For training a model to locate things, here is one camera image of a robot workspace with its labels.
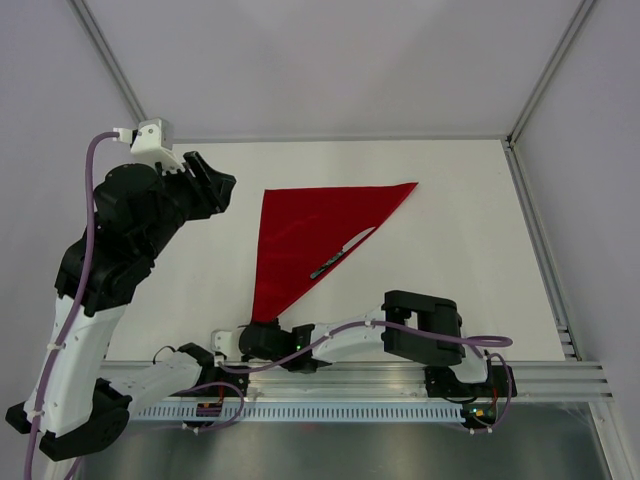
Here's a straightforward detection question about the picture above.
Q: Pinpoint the left aluminium frame post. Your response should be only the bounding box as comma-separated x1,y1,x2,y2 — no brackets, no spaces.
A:
66,0,147,123

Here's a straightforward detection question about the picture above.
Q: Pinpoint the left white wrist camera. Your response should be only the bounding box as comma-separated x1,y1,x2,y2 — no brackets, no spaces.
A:
113,117,184,174

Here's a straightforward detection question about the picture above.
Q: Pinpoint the aluminium frame post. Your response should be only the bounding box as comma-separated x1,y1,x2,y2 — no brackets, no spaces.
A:
504,0,599,149
66,0,147,123

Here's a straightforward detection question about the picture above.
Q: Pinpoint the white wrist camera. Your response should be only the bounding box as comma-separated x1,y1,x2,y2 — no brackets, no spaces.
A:
210,328,243,362
113,117,184,174

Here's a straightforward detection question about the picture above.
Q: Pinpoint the red cloth napkin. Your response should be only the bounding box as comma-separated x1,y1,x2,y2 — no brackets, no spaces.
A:
251,182,418,323

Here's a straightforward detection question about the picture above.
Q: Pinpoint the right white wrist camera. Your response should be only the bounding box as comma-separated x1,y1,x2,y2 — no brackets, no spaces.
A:
210,328,243,362

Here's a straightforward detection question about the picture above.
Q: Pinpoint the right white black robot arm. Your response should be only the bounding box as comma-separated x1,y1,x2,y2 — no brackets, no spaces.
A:
238,290,516,404

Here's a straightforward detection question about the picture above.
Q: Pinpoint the slotted white cable duct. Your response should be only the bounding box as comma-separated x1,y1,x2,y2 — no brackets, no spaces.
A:
135,401,463,423

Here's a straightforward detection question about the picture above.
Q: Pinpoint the right aluminium frame post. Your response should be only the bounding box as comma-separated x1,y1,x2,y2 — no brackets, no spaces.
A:
504,0,599,149

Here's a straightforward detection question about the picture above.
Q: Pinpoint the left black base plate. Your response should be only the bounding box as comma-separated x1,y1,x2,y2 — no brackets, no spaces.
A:
195,367,249,398

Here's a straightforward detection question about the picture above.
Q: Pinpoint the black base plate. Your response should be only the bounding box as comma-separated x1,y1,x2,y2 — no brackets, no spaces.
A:
195,367,249,398
424,366,517,400

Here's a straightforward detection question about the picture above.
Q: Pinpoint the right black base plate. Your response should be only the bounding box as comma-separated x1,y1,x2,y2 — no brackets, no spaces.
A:
424,366,517,400

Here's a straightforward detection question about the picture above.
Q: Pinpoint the aluminium front rail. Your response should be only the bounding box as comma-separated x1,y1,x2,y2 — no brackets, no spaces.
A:
99,360,614,401

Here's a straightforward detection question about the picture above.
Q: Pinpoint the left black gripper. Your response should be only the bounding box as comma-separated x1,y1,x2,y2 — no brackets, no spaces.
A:
139,150,237,260

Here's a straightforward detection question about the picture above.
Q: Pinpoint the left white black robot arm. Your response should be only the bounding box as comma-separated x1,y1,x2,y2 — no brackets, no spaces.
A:
6,151,236,461

